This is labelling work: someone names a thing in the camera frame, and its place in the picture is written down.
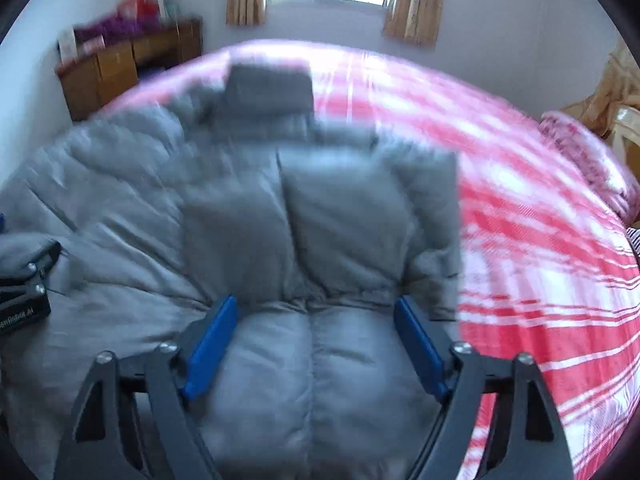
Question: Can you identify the grey puffer jacket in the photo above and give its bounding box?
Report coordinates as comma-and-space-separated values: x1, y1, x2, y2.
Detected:
1, 65, 461, 479

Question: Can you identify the red plaid bed sheet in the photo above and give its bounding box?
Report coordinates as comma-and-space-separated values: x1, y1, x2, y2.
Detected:
111, 40, 639, 479

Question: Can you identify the brown wooden desk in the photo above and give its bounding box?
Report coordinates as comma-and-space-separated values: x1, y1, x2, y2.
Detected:
55, 18, 203, 122

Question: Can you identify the striped pillow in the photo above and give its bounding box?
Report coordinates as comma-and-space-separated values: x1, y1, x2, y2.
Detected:
626, 228, 640, 257

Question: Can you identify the white carton on desk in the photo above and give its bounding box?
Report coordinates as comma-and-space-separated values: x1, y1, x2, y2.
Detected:
58, 29, 78, 63

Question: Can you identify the purple garment on desk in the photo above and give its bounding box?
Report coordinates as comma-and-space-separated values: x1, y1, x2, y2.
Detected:
74, 14, 163, 44

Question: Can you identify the pink folded blanket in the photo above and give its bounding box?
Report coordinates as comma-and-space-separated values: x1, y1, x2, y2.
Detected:
539, 112, 639, 226

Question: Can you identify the wooden headboard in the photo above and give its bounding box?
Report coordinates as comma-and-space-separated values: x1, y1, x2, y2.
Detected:
608, 105, 640, 179

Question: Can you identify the red box on desk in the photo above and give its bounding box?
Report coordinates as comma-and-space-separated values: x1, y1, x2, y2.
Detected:
116, 0, 160, 20

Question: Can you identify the yellow drape by headboard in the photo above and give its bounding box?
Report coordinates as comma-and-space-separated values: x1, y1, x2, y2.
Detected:
562, 37, 640, 139

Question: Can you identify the right beige curtain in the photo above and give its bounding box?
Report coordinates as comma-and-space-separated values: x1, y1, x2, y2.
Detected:
383, 0, 444, 49

